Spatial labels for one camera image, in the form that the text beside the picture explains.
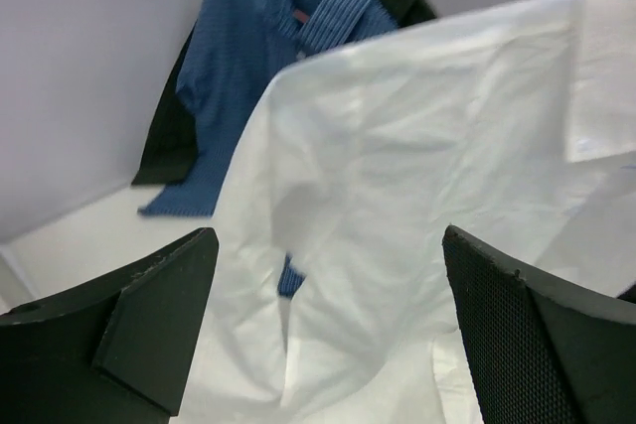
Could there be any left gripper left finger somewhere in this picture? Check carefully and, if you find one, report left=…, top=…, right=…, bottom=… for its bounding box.
left=1, top=227, right=219, bottom=424

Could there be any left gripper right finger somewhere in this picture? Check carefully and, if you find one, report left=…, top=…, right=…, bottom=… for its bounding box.
left=442, top=225, right=635, bottom=424

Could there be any white shirt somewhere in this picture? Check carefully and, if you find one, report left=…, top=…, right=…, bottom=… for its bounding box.
left=179, top=0, right=635, bottom=423

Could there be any blue checked shirt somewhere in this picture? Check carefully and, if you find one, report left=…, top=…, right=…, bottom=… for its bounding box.
left=137, top=0, right=398, bottom=299

